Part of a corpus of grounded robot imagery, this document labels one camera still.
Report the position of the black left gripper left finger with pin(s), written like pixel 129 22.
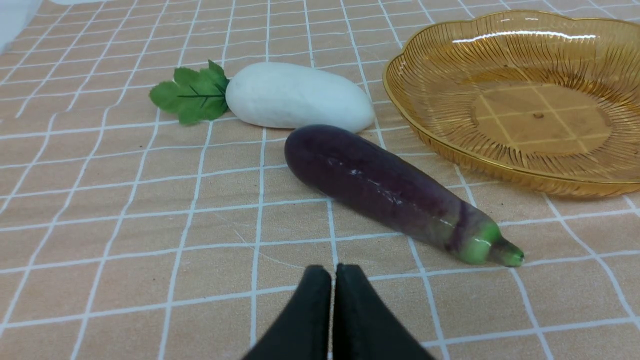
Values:
pixel 301 330

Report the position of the amber glass plate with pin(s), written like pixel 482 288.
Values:
pixel 539 99

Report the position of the white radish with green leaves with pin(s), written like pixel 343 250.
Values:
pixel 266 94

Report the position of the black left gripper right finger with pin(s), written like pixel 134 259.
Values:
pixel 364 328

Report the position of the purple eggplant green stem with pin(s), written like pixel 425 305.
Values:
pixel 384 187

